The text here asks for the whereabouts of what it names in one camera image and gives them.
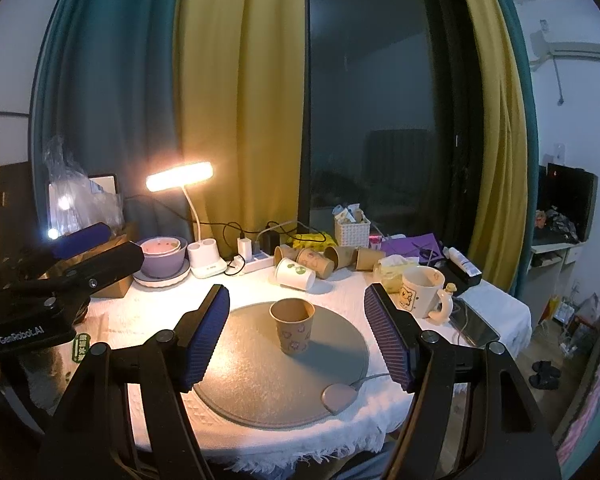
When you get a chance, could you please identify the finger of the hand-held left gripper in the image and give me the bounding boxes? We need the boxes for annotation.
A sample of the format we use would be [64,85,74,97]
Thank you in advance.
[47,223,114,257]
[10,240,146,306]

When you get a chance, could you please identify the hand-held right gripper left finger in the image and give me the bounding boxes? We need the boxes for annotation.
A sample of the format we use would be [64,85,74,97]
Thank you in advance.
[40,284,231,480]

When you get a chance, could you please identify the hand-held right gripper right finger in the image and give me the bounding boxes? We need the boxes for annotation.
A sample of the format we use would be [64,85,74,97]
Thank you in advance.
[363,282,563,480]

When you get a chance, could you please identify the brown printed paper cup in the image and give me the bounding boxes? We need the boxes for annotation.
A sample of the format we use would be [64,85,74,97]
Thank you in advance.
[269,298,316,356]

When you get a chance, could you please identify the white paper cup green print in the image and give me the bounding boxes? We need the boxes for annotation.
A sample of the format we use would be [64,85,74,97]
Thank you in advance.
[273,258,317,291]

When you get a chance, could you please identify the brown cardboard box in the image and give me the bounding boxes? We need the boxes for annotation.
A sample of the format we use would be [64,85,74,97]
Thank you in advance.
[87,222,140,300]

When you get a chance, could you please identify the white round plate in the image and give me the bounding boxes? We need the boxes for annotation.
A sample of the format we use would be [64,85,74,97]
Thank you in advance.
[132,265,191,289]

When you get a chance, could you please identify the clear plastic bag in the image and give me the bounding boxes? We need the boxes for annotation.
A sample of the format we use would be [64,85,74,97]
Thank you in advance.
[44,135,126,236]

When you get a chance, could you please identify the white cartoon mug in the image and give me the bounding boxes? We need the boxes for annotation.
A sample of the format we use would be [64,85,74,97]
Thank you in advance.
[401,266,456,323]

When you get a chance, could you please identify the purple bowl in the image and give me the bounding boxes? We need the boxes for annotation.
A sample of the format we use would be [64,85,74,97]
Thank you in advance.
[136,236,189,279]

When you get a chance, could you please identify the grey round warming mat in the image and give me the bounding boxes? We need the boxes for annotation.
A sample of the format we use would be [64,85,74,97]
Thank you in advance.
[192,301,370,430]

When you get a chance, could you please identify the yellow tissue pack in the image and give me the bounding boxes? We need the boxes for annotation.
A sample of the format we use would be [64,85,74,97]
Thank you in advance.
[373,255,421,294]

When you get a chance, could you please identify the white desk lamp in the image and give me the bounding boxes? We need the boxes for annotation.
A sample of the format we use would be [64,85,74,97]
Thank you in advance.
[145,161,228,279]

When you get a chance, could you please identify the smartphone on table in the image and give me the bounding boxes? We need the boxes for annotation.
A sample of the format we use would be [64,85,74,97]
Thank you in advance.
[450,296,501,347]

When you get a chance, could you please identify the white power strip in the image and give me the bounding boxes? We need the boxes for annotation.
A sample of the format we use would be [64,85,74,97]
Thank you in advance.
[230,254,277,275]

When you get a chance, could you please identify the black box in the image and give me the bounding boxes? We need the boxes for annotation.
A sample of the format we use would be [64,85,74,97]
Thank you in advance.
[437,255,483,297]

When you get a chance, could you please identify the white tube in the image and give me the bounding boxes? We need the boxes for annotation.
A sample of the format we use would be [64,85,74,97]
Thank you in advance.
[447,247,482,277]

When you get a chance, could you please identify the white woven basket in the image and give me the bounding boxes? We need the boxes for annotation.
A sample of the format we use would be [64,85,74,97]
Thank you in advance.
[334,203,371,248]

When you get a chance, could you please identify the black power adapter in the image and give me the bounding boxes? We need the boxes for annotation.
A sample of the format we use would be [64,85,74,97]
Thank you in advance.
[260,230,284,256]

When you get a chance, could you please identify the yellow snack packet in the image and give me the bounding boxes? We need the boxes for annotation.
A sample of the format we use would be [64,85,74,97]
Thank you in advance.
[292,233,334,252]

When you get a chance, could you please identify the teal curtain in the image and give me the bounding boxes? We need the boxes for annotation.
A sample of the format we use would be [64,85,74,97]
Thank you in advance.
[30,0,193,248]
[494,0,540,301]

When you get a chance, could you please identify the black slippers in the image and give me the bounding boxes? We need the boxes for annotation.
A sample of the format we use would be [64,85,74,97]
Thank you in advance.
[528,360,563,391]

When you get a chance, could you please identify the white side desk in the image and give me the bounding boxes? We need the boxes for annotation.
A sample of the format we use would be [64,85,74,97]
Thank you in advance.
[522,237,583,321]

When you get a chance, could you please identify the yellow curtain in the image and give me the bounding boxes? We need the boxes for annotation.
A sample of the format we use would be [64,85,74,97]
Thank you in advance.
[172,0,312,256]
[447,0,531,291]

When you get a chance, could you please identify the black monitor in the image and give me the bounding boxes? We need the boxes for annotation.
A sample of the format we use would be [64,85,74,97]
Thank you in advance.
[538,162,599,243]

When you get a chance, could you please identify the dark glass window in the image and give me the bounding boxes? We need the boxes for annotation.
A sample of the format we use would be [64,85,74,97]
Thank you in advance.
[305,0,483,241]

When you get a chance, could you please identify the white air conditioner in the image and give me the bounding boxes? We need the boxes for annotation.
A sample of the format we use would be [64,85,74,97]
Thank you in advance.
[529,27,600,73]

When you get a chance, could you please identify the pink mat controller with cable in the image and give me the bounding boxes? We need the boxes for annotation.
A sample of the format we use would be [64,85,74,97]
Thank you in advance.
[321,373,392,415]

